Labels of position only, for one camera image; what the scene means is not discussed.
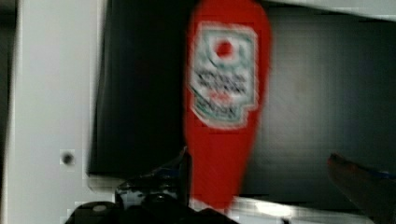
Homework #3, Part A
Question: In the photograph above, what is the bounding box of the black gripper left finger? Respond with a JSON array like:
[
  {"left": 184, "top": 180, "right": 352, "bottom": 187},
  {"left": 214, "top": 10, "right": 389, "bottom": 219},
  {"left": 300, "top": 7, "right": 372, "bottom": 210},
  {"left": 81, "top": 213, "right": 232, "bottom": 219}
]
[{"left": 115, "top": 147, "right": 191, "bottom": 209}]

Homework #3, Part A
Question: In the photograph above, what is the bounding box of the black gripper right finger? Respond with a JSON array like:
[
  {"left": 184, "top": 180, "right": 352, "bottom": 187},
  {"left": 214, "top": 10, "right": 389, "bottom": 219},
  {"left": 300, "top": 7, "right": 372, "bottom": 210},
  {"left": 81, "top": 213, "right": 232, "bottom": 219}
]
[{"left": 327, "top": 153, "right": 395, "bottom": 224}]

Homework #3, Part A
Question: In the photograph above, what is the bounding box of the red felt ketchup bottle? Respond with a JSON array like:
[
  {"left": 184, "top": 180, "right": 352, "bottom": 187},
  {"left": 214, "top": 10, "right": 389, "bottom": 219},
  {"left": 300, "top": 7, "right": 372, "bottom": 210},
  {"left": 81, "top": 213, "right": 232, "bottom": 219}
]
[{"left": 184, "top": 0, "right": 271, "bottom": 211}]

